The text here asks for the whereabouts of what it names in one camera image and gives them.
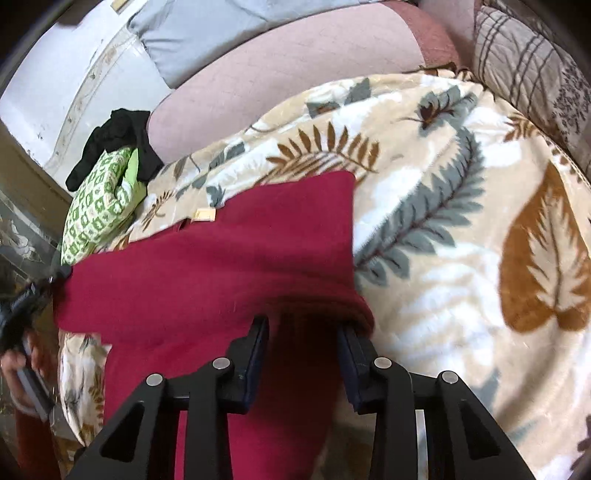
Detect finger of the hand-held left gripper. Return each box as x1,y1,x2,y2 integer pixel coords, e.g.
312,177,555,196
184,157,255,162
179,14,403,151
46,265,75,288

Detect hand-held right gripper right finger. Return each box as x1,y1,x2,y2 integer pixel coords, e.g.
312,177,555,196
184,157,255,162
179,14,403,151
338,328,537,480

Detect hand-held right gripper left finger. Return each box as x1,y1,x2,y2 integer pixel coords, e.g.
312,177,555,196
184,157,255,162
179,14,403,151
65,316,270,480

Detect red knit garment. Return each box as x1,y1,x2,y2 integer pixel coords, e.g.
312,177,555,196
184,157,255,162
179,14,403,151
54,170,376,480

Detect person's left hand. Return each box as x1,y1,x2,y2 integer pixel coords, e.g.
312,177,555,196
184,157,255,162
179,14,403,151
0,330,52,409

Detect green patterned cloth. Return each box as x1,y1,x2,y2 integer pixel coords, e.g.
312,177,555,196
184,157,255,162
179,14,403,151
61,146,149,267

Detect black cloth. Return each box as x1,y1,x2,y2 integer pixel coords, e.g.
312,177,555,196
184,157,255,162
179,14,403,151
65,108,165,192

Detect leaf print fleece blanket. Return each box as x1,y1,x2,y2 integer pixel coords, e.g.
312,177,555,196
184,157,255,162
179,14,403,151
57,69,591,480

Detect white carved headboard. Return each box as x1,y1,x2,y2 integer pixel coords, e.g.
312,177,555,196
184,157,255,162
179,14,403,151
0,17,172,186

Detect pink upholstered cushion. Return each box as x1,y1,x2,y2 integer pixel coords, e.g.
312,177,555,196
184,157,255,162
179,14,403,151
147,0,463,166

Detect grey blue pillow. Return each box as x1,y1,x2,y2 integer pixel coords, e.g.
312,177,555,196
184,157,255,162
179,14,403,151
126,0,385,89

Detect quilted patterned pillow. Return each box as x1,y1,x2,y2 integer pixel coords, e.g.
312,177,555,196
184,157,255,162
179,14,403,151
470,0,591,178

